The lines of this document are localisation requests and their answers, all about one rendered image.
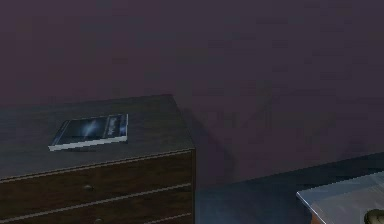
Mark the dark brown chest of drawers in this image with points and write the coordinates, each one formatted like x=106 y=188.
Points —
x=150 y=173

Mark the dark blue book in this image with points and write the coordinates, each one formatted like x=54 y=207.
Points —
x=90 y=130

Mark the dark olive round object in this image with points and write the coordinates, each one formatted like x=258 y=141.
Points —
x=376 y=217

